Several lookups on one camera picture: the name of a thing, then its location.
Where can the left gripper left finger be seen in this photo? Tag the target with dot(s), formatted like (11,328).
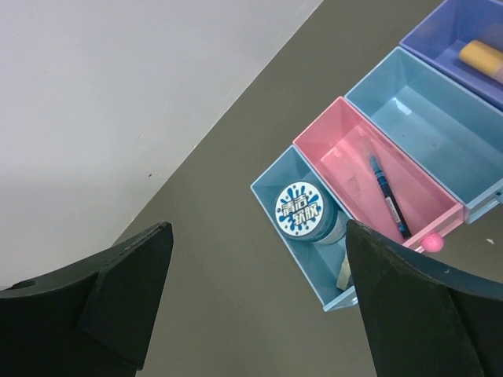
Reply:
(94,317)

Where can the blue slime jar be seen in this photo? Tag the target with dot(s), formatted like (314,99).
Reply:
(306,212)

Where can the purple drawer box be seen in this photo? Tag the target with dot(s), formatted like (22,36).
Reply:
(439,38)

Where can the orange highlighter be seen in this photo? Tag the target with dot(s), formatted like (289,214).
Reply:
(483,58)

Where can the dark blue pen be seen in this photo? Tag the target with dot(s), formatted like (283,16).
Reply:
(389,197)

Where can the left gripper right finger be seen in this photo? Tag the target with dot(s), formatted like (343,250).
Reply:
(423,317)

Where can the beige eraser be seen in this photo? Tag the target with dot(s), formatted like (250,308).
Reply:
(344,280)

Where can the pink drawer box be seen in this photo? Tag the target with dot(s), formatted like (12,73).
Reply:
(338,144)

